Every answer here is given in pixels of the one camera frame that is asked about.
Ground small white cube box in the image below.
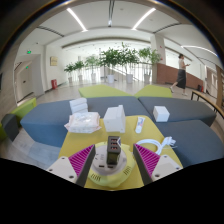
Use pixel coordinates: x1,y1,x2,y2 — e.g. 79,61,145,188
152,105,171,123

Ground row of potted plants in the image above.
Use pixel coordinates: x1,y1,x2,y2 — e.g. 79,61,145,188
63,42,162,85

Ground yellow-green upholstered seat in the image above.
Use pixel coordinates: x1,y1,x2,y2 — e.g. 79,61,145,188
78,83,134,99
133,84,174,99

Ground dark grey block ottoman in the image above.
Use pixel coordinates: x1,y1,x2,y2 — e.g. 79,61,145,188
0,113,20,142

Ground small white tube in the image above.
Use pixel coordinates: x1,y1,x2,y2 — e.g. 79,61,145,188
134,116,146,134

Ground white wet wipes pack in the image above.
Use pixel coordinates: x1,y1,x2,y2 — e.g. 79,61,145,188
64,111,102,134

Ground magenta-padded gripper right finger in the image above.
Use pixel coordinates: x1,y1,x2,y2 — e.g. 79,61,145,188
132,143,184,186

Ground white coiled cable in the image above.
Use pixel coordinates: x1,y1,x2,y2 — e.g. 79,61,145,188
135,135,178,156

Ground stacked white tissue packs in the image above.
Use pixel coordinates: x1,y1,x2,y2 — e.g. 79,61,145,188
68,97,89,115

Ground round yellow-green power strip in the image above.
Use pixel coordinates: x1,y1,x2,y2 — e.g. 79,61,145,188
87,141,137,189

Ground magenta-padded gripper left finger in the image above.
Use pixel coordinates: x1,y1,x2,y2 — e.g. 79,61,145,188
46,143,97,188

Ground wooden shelf unit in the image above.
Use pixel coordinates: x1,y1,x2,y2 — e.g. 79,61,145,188
214,64,224,108

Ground long grey upholstered seat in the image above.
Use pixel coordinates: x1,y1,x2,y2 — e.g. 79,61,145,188
20,95,151,148

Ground large grey upholstered seat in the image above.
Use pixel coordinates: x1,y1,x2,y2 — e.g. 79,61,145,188
154,119,224,168

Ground dark grey charger block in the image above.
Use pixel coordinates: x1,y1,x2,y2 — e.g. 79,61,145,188
106,135,122,167

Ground framed wall picture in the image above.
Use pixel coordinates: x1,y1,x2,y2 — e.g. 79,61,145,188
49,55,59,67

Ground green block ottoman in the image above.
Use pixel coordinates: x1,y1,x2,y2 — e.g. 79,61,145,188
9,97,38,124

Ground ceiling strip lights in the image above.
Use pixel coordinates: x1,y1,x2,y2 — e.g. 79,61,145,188
65,7,219,58

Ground wooden bench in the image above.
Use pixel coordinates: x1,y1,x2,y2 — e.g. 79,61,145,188
190,89,224,119

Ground person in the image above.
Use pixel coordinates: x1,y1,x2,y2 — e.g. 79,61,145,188
169,53,191,97

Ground white carton box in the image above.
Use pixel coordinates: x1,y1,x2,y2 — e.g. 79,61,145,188
103,104,127,134

